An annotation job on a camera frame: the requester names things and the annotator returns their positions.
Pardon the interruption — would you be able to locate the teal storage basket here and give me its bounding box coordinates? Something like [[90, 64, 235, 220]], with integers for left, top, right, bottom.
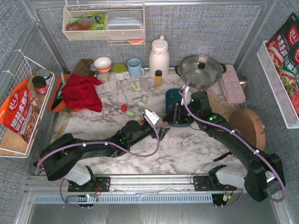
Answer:
[[165, 89, 193, 127]]

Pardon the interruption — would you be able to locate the red cloth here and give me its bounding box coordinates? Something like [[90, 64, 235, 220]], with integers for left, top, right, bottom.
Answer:
[[61, 74, 103, 112]]

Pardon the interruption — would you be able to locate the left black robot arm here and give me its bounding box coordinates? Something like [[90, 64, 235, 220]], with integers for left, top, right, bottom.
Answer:
[[37, 120, 170, 188]]

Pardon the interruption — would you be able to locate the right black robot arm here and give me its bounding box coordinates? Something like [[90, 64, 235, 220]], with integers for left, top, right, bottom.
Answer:
[[163, 89, 286, 202]]

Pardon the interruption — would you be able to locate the striped pink cloth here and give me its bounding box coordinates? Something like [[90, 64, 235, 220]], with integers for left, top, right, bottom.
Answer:
[[206, 90, 228, 105]]

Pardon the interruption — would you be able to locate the orange spice bottle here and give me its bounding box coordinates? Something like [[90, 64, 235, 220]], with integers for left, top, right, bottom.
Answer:
[[155, 70, 162, 86]]

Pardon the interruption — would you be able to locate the stainless steel pot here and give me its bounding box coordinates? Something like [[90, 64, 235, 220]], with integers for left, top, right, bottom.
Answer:
[[175, 55, 227, 90]]

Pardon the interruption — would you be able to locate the pink egg tray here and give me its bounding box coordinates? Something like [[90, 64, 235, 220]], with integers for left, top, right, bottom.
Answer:
[[219, 64, 246, 104]]

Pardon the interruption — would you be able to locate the white thermos jug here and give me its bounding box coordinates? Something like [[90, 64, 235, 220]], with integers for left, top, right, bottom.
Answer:
[[149, 35, 170, 79]]

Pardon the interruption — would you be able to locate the round wooden board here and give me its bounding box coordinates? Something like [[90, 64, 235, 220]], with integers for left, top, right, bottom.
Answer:
[[229, 109, 266, 151]]

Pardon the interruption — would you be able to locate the blue mug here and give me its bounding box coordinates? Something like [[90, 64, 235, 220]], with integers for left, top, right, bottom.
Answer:
[[127, 58, 145, 77]]

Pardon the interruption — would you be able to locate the green lidded cup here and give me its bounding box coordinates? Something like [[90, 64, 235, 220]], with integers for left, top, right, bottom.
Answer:
[[113, 63, 130, 81]]

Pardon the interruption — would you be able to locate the glass pepper grinder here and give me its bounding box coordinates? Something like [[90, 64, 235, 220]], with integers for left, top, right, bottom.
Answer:
[[95, 72, 111, 82]]

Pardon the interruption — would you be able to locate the white orange striped bowl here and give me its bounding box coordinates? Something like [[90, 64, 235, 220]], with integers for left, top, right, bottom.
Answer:
[[93, 57, 112, 72]]

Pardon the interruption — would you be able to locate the brown cloth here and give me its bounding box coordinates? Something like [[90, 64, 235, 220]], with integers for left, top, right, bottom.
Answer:
[[72, 59, 93, 77]]

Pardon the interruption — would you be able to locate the orange tray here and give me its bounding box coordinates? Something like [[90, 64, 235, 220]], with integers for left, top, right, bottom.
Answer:
[[48, 76, 66, 112]]

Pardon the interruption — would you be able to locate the clear plastic food container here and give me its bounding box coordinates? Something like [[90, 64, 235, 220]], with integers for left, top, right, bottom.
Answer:
[[106, 10, 143, 40]]

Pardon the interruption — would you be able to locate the red seasoning bag right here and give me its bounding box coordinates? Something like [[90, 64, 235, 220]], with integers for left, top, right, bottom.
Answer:
[[266, 13, 299, 114]]

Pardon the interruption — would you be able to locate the red seasoning bag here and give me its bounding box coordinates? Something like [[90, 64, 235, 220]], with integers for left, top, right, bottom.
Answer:
[[266, 13, 299, 114], [0, 79, 39, 143]]

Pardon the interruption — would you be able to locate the green packaged item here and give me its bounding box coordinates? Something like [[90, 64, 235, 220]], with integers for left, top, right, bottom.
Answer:
[[84, 12, 107, 30]]

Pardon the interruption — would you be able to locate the silver lidded jar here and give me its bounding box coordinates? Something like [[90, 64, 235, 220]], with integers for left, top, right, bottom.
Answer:
[[36, 69, 51, 80]]

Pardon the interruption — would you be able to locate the dark lidded jar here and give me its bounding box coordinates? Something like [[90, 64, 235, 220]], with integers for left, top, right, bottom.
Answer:
[[32, 76, 48, 94]]

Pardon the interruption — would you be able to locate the red seasoning bag left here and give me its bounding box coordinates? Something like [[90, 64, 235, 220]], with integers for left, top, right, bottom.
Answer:
[[0, 79, 39, 143]]

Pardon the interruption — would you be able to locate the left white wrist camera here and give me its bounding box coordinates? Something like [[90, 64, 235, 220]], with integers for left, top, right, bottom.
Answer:
[[143, 109, 160, 126]]

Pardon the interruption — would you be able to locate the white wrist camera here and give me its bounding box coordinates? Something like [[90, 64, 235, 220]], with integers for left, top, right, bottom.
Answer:
[[143, 109, 160, 126], [179, 86, 192, 105]]

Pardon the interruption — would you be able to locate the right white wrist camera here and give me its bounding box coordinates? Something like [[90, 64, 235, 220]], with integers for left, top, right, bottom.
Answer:
[[179, 86, 192, 105]]

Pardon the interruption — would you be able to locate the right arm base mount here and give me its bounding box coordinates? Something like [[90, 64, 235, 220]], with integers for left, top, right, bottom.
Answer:
[[192, 175, 237, 191]]

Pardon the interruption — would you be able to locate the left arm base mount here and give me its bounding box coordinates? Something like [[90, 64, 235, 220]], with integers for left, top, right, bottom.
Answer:
[[68, 176, 111, 193]]

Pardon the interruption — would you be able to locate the white wire basket right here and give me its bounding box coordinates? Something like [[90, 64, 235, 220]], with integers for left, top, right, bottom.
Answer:
[[256, 41, 299, 129]]

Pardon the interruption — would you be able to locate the white wire basket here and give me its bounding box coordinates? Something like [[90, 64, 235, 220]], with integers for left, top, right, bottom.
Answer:
[[256, 41, 299, 129], [0, 49, 56, 158]]

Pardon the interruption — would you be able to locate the cream wall basket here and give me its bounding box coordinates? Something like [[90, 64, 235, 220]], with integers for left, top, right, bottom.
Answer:
[[62, 4, 145, 45]]

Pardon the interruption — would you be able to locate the white wire basket left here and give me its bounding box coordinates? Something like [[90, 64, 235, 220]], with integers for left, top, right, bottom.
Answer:
[[0, 49, 56, 158]]

